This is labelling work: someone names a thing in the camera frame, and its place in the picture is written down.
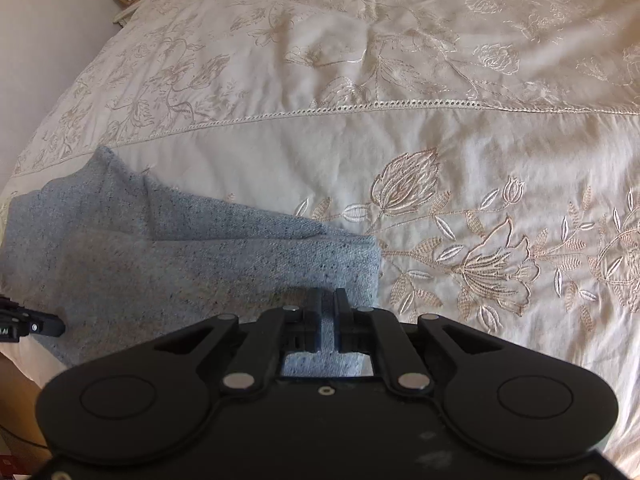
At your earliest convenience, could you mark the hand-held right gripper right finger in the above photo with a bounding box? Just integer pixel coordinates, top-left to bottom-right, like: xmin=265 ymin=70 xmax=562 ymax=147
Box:
xmin=334 ymin=287 xmax=504 ymax=394

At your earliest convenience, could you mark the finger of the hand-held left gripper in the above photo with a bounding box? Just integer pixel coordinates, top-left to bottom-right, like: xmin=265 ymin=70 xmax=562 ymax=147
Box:
xmin=0 ymin=297 xmax=67 ymax=343

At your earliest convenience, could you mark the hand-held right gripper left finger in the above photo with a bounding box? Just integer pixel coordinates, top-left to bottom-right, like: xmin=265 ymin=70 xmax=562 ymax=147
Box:
xmin=154 ymin=287 xmax=324 ymax=394

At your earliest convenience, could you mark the grey knit sweater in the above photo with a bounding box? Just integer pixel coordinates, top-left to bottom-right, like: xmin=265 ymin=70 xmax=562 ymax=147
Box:
xmin=0 ymin=146 xmax=382 ymax=380

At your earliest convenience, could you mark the cream embroidered bedspread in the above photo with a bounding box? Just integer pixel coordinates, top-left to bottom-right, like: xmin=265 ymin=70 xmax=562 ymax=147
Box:
xmin=0 ymin=0 xmax=640 ymax=480

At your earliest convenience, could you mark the white nightstand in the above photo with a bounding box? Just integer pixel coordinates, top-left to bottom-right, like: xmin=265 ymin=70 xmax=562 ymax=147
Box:
xmin=113 ymin=0 xmax=157 ymax=28

